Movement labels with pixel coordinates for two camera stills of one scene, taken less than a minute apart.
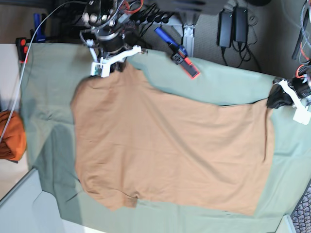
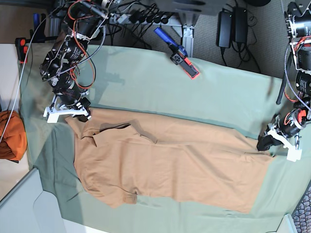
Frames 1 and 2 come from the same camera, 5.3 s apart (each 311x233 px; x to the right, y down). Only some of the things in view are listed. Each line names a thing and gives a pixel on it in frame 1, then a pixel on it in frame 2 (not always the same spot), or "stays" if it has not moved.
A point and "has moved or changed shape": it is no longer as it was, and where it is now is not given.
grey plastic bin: x=26 y=208 stays
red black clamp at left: x=23 y=44 stays
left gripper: x=277 y=98 to x=288 y=124
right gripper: x=110 y=47 to x=74 y=100
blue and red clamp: x=179 y=55 stays
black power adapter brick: x=225 y=28 stays
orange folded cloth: x=13 y=144 stays
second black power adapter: x=241 y=24 stays
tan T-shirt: x=132 y=142 has moved or changed shape
